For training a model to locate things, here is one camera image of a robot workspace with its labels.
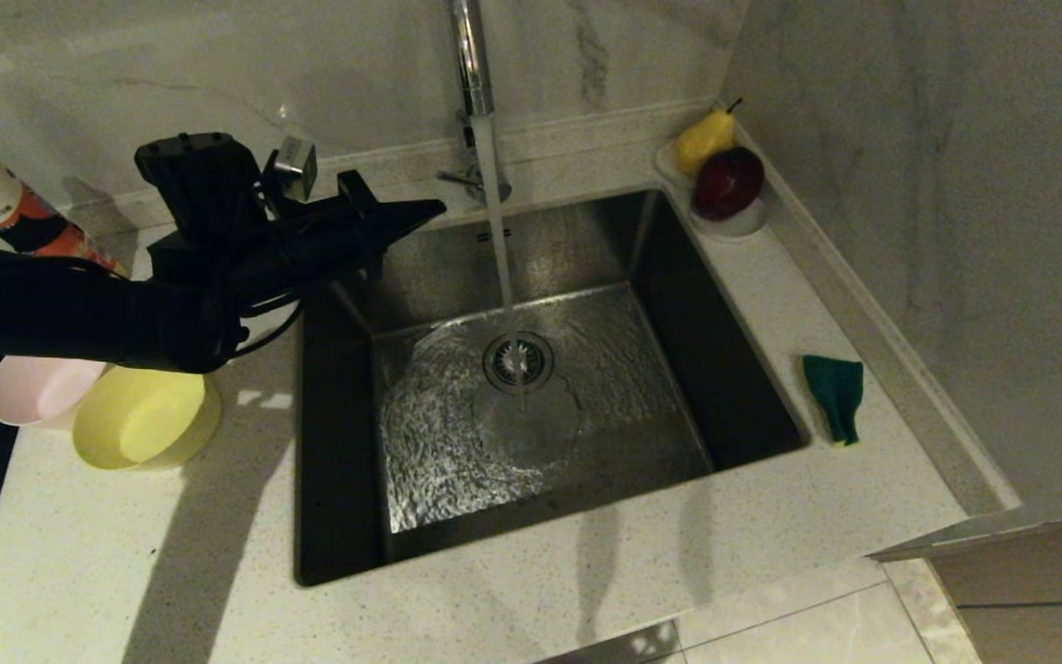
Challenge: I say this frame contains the green yellow sponge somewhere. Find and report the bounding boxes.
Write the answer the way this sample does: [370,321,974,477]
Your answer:
[803,355,865,447]

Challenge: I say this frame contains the pink plastic bowl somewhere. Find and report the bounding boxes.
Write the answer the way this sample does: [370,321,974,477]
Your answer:
[0,355,112,432]

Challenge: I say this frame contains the dark red apple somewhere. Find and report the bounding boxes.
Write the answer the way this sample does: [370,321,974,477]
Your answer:
[693,146,766,222]

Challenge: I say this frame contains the small white dish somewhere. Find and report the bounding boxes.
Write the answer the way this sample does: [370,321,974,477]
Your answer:
[653,140,698,190]
[686,198,768,243]

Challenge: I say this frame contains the round metal drain strainer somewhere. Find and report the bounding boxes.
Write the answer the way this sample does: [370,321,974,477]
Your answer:
[483,332,556,396]

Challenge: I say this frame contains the chrome faucet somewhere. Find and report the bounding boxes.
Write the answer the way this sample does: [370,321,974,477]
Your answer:
[437,0,513,207]

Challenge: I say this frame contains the stainless steel sink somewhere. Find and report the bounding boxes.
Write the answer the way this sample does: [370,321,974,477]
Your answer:
[294,189,810,587]

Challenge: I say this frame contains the yellow plastic bowl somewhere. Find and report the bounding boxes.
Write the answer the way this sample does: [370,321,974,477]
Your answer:
[73,366,222,472]

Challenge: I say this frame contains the yellow pear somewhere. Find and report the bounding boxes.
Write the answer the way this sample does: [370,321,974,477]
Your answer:
[674,98,742,179]

